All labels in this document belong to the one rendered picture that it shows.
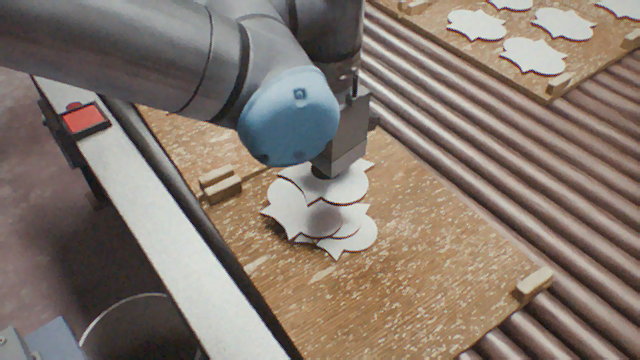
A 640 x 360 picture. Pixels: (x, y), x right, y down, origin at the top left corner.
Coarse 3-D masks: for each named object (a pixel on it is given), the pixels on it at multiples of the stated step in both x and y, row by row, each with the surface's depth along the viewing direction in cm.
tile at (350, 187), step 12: (288, 168) 66; (300, 168) 66; (348, 168) 67; (360, 168) 66; (372, 168) 67; (288, 180) 66; (300, 180) 65; (312, 180) 65; (324, 180) 65; (336, 180) 65; (348, 180) 65; (360, 180) 65; (312, 192) 64; (324, 192) 64; (336, 192) 64; (348, 192) 64; (360, 192) 64; (312, 204) 63; (336, 204) 63; (348, 204) 63
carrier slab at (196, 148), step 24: (144, 120) 92; (168, 120) 91; (192, 120) 91; (168, 144) 86; (192, 144) 86; (216, 144) 86; (240, 144) 86; (192, 168) 82; (216, 168) 82; (240, 168) 82; (264, 168) 83; (192, 192) 80
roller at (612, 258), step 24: (360, 72) 104; (384, 96) 99; (408, 120) 96; (432, 120) 93; (456, 144) 89; (480, 168) 86; (504, 168) 85; (504, 192) 83; (528, 192) 81; (552, 216) 78; (576, 240) 76; (600, 240) 74; (624, 264) 72
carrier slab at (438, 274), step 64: (256, 192) 79; (384, 192) 79; (448, 192) 79; (256, 256) 70; (320, 256) 70; (384, 256) 70; (448, 256) 70; (512, 256) 70; (320, 320) 64; (384, 320) 64; (448, 320) 64
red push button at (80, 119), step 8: (80, 112) 93; (88, 112) 93; (96, 112) 93; (64, 120) 92; (72, 120) 92; (80, 120) 92; (88, 120) 92; (96, 120) 92; (72, 128) 90; (80, 128) 90
